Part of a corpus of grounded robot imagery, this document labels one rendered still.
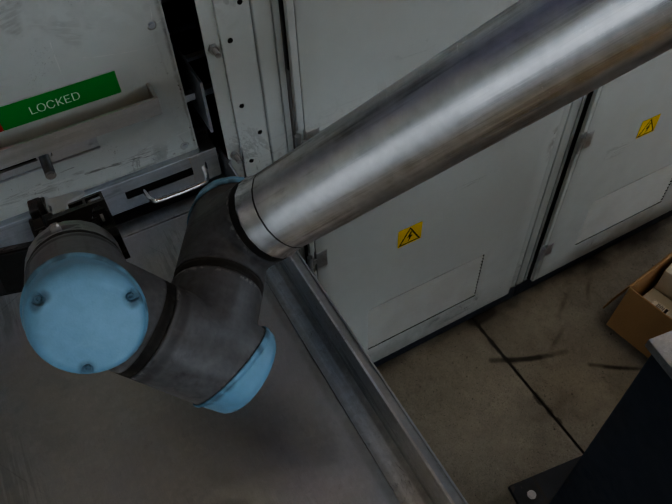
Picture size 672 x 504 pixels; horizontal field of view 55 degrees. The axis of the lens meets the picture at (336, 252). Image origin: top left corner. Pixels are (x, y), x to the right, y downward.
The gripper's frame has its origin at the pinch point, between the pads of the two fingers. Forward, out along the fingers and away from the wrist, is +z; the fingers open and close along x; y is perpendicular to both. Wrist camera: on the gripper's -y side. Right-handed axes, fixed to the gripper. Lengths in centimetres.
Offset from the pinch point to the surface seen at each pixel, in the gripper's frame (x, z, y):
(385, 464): -35, -27, 24
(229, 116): 3.4, 10.4, 28.6
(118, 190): -2.5, 17.1, 9.7
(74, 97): 12.9, 9.5, 9.1
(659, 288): -87, 35, 136
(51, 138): 9.1, 7.2, 4.3
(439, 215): -35, 30, 70
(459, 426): -96, 37, 66
